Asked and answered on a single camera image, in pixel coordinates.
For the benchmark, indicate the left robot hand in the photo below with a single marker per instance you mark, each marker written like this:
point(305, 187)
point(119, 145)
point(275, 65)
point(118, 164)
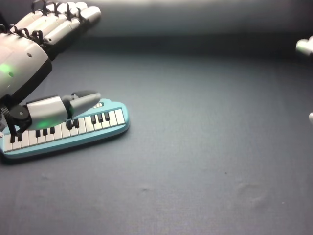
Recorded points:
point(24, 56)

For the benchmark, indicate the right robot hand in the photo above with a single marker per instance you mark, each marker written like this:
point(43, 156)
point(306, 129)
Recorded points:
point(304, 46)

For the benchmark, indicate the teal toy piano keyboard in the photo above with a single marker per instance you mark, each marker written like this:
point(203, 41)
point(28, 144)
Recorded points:
point(73, 143)

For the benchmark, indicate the grey table cloth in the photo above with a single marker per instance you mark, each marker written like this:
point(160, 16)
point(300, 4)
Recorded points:
point(195, 147)

